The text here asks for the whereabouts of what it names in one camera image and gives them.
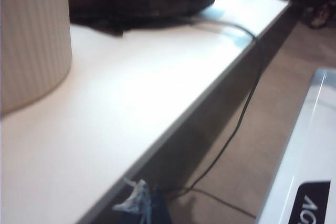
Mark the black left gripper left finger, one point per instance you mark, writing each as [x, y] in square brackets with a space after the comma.
[136, 200]

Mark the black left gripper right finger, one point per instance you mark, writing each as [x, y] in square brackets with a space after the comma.
[160, 208]

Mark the white ribbed plastic trash can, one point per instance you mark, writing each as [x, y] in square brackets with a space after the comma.
[31, 43]

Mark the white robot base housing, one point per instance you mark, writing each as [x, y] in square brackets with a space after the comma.
[302, 155]

